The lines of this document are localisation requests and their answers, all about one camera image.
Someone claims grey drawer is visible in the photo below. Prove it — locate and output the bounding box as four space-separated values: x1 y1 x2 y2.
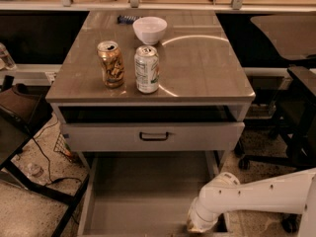
77 152 230 237
61 122 245 152

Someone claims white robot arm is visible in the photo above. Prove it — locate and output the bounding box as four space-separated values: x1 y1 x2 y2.
187 168 316 237

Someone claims grey drawer cabinet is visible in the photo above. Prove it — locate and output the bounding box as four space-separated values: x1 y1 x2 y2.
45 9 257 173

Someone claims white green soda can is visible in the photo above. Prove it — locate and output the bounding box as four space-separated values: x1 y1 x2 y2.
134 45 159 94

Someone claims gold crushed soda can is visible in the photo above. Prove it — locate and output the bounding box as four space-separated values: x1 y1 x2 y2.
97 40 124 88

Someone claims white bowl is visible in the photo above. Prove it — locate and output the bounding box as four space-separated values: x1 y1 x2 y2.
132 17 167 44

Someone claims blue snack wrapper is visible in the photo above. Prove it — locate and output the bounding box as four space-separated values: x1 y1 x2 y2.
118 15 138 25

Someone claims black side table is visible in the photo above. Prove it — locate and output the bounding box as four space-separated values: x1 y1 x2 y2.
0 75 89 237

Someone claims clear plastic water bottle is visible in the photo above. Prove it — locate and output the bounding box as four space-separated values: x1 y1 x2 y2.
27 163 43 178

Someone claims clear bottle at left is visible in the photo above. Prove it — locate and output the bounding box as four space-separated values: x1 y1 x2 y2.
0 42 16 70

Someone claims wire basket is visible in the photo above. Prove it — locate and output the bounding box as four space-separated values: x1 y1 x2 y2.
53 133 79 163

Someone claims black power cable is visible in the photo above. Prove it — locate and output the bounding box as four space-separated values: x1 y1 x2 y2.
31 116 83 225

